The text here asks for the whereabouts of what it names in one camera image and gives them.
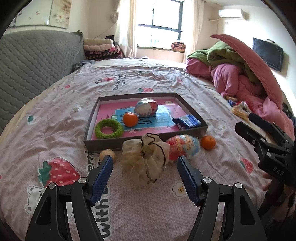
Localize small orange mandarin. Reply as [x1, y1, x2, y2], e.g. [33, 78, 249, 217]
[200, 135, 216, 150]

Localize tan walnut ball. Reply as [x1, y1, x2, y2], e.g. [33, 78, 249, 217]
[99, 149, 116, 163]

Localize blue snack packet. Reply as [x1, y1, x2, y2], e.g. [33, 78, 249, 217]
[172, 114, 202, 130]

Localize red blue snack bag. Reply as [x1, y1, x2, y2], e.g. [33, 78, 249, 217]
[166, 135, 201, 163]

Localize beige organza scrunchie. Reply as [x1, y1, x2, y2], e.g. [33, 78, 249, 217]
[120, 133, 170, 185]

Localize green fuzzy ring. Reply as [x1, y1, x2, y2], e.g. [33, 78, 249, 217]
[94, 118, 125, 140]

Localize large orange mandarin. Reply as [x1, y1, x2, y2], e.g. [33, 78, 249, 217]
[122, 112, 138, 128]

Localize red white snack bag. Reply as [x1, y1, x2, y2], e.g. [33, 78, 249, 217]
[134, 98, 158, 117]

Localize person's right hand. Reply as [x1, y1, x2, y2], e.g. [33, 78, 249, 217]
[262, 172, 273, 191]

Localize wrapped biscuit snacks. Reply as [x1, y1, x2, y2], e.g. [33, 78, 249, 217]
[226, 96, 252, 121]

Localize pink quilt pile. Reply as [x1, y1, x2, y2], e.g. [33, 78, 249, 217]
[186, 58, 295, 139]

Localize green blanket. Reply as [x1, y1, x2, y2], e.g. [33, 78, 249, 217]
[187, 41, 259, 84]

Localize grey shallow cardboard box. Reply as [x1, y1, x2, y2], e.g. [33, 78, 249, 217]
[83, 92, 208, 153]

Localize patterned bag on sill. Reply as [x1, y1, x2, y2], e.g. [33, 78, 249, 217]
[171, 41, 186, 52]

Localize white air conditioner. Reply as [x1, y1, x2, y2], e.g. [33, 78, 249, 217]
[218, 9, 246, 20]

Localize dark cloth by headboard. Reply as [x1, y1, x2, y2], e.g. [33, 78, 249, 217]
[71, 60, 95, 73]

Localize right white curtain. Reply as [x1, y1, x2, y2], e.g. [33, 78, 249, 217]
[181, 0, 205, 63]

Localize white curtain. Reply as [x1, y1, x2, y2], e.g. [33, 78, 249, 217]
[115, 0, 138, 58]
[181, 0, 205, 63]

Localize grey quilted headboard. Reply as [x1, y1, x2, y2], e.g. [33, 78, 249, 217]
[1, 30, 86, 130]

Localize dark framed window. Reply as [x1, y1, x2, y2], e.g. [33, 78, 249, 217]
[137, 0, 184, 49]

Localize stack of folded blankets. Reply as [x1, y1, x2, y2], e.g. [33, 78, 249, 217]
[83, 38, 124, 61]

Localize left white curtain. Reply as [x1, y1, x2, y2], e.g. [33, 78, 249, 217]
[115, 0, 138, 58]

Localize black wall television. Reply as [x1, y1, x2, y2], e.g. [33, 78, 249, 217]
[252, 38, 284, 71]

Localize flower wall painting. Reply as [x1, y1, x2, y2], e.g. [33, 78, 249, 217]
[10, 0, 72, 29]

